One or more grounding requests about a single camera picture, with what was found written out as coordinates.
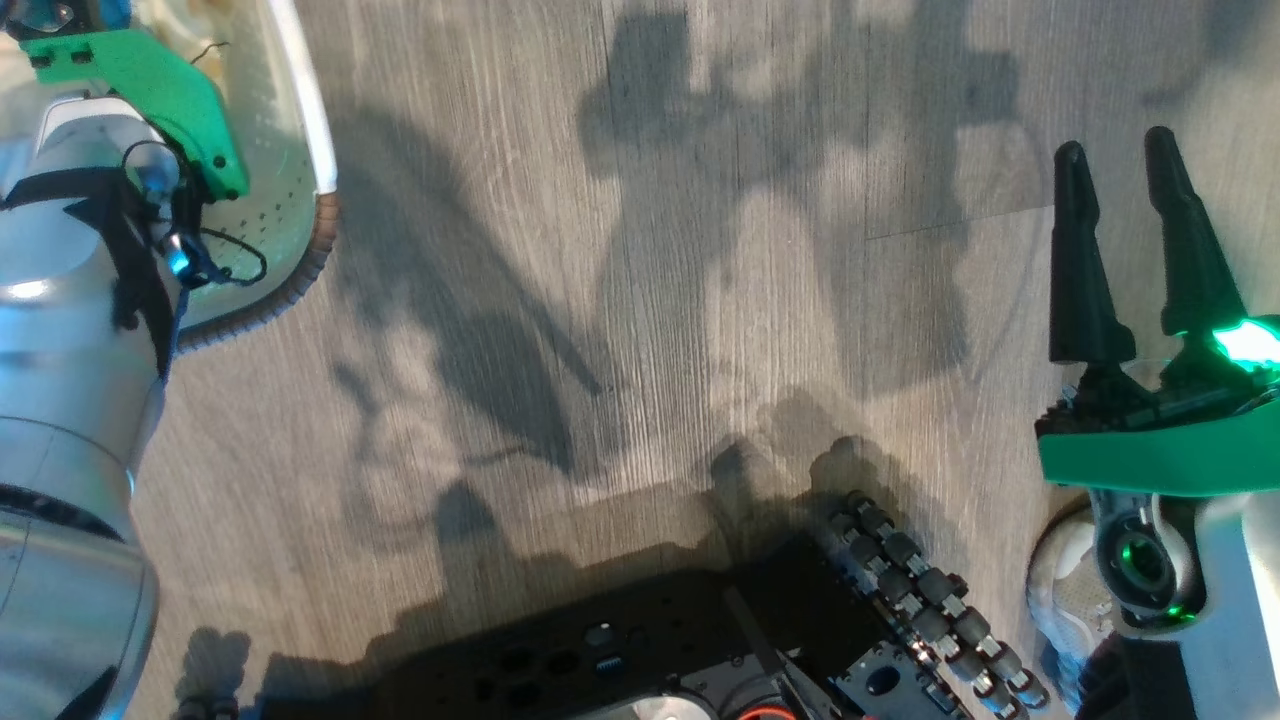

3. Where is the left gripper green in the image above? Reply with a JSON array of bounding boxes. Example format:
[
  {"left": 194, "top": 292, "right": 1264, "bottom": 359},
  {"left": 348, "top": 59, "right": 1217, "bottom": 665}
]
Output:
[{"left": 20, "top": 28, "right": 250, "bottom": 201}]

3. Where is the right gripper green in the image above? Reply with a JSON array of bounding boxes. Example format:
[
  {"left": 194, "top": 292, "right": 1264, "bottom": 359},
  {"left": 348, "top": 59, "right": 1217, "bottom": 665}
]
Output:
[{"left": 1035, "top": 126, "right": 1280, "bottom": 498}]

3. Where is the white perforated laundry basket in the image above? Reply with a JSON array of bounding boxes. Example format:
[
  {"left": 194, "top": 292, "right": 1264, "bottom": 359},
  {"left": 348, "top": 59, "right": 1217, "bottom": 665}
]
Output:
[{"left": 128, "top": 0, "right": 341, "bottom": 354}]

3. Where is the white mesh sneaker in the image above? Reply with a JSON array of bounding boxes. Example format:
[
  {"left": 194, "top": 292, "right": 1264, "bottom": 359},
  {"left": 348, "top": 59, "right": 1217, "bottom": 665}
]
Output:
[{"left": 1026, "top": 508, "right": 1113, "bottom": 686}]

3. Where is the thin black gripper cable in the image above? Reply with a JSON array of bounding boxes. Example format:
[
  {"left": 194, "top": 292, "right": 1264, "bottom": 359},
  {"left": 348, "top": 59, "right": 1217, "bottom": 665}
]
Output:
[{"left": 120, "top": 138, "right": 269, "bottom": 293}]

